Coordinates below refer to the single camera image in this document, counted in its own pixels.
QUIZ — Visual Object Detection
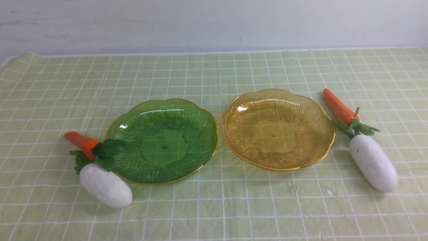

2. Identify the amber glass plate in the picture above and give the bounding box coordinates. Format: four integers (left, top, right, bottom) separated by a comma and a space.
220, 88, 336, 171

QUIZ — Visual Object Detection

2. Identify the orange carrot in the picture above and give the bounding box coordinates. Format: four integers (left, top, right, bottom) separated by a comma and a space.
323, 88, 380, 139
64, 132, 126, 174

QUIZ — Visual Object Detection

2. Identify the green checkered tablecloth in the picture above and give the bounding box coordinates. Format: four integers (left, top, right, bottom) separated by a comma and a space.
0, 48, 428, 241

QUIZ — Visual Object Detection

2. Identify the white radish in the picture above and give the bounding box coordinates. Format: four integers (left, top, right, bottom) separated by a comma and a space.
79, 163, 133, 209
349, 135, 398, 193

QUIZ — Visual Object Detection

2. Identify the green glass plate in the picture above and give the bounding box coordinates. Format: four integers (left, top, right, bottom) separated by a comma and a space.
105, 98, 219, 186

